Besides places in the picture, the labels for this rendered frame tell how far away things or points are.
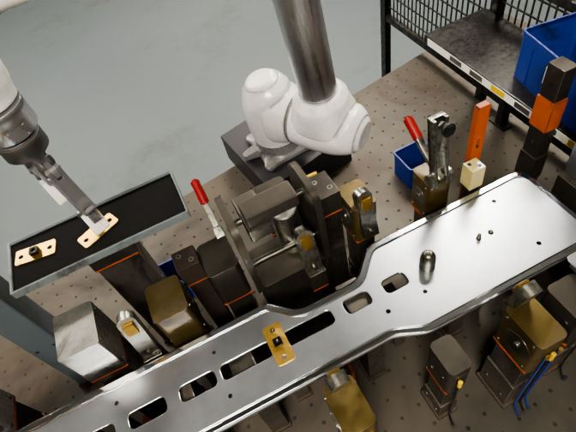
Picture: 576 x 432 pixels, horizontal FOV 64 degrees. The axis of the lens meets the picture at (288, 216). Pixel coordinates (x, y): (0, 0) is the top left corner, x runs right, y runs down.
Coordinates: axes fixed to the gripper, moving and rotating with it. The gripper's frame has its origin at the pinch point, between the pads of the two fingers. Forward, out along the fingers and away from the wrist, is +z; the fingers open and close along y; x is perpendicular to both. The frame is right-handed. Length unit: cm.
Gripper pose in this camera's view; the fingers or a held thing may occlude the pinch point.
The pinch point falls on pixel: (81, 211)
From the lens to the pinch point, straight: 97.3
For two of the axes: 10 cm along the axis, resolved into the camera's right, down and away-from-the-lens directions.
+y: 7.6, 4.2, -5.0
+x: 6.3, -6.8, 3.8
